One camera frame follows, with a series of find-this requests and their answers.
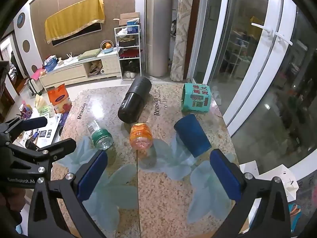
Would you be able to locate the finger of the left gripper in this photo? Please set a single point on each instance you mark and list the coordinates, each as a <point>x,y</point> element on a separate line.
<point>25,163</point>
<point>14,127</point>

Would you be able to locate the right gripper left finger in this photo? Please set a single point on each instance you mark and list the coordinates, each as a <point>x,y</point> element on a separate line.
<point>45,216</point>

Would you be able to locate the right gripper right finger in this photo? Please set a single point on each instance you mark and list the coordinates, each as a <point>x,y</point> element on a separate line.
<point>272,218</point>

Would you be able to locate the blue plastic cup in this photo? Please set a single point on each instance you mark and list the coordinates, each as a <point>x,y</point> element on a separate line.
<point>192,135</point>

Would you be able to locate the white side table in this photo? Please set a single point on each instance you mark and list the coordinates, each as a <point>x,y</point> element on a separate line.
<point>41,136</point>

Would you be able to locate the orange snack bag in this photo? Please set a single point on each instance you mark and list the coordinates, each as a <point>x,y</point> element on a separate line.
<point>60,100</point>

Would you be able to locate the green clear plastic bottle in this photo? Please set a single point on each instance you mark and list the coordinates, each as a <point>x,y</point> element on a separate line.
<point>101,137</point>

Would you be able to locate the black cylindrical flask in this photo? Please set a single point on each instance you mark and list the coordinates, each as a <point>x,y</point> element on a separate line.
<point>134,100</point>

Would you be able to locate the orange plastic jar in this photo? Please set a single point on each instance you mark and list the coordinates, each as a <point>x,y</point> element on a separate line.
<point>141,137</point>

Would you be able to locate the cream TV cabinet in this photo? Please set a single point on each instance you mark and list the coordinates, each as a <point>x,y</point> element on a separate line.
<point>103,66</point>

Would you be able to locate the green cushion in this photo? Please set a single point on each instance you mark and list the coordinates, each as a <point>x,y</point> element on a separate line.
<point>89,54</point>

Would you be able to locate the fruit bowl with oranges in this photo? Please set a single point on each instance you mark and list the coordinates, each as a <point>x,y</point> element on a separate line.
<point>106,46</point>

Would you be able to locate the yellow cloth covered television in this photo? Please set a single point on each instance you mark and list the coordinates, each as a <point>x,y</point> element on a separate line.
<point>74,19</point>

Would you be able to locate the teal hexagonal tin box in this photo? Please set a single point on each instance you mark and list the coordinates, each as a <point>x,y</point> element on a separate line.
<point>196,98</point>

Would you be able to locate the white metal shelf rack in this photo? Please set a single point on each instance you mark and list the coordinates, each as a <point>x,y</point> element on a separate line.
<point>128,48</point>

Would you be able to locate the cardboard box on shelf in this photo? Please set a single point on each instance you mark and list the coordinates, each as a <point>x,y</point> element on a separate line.
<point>127,17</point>

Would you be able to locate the silver standing air conditioner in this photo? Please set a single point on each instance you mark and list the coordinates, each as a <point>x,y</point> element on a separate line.
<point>158,24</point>

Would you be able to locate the white sliding door frame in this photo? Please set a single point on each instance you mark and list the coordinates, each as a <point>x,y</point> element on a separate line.
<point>238,48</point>

